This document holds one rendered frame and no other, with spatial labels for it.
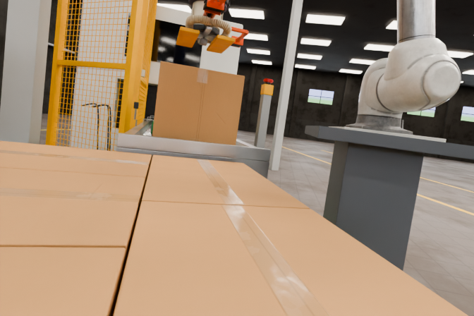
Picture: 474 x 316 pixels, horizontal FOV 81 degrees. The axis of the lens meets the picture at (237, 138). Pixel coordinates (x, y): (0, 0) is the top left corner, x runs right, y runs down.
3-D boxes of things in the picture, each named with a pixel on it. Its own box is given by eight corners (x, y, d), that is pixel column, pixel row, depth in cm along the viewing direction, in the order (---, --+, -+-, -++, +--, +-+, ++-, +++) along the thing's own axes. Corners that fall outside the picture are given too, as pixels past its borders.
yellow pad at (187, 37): (175, 44, 171) (176, 36, 170) (192, 48, 173) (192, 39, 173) (179, 29, 138) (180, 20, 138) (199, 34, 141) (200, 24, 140)
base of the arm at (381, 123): (381, 132, 122) (383, 120, 121) (414, 135, 99) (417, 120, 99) (340, 128, 121) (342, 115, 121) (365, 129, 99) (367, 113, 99)
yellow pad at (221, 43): (206, 51, 176) (207, 42, 176) (221, 53, 179) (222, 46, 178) (216, 38, 143) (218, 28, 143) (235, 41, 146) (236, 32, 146)
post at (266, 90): (242, 221, 202) (261, 84, 196) (251, 221, 204) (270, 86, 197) (245, 225, 196) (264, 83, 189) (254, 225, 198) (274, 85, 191)
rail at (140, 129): (146, 133, 343) (147, 118, 342) (150, 134, 345) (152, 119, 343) (113, 178, 121) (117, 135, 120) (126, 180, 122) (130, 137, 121)
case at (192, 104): (154, 136, 185) (161, 76, 182) (213, 142, 195) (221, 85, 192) (150, 148, 127) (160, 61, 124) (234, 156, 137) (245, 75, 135)
